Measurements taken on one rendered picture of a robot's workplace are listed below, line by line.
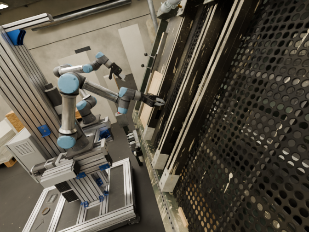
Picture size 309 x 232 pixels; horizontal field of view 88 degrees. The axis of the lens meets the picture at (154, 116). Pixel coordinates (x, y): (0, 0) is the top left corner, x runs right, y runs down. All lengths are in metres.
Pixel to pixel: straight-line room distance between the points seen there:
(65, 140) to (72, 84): 0.41
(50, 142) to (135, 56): 4.07
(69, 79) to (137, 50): 4.27
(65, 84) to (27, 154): 0.87
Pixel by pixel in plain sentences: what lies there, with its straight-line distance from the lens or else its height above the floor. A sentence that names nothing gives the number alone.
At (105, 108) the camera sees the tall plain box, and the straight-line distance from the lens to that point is 4.04.
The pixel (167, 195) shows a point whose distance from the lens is 1.01.
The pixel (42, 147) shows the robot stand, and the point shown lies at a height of 1.08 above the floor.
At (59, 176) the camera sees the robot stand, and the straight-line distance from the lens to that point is 1.53.
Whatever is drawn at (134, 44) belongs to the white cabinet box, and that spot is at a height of 1.55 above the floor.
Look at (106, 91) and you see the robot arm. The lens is 1.30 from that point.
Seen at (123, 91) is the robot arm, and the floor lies 1.41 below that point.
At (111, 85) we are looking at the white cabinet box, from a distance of 6.62.
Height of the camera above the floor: 1.71
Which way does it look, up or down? 27 degrees down
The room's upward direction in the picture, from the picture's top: 17 degrees counter-clockwise
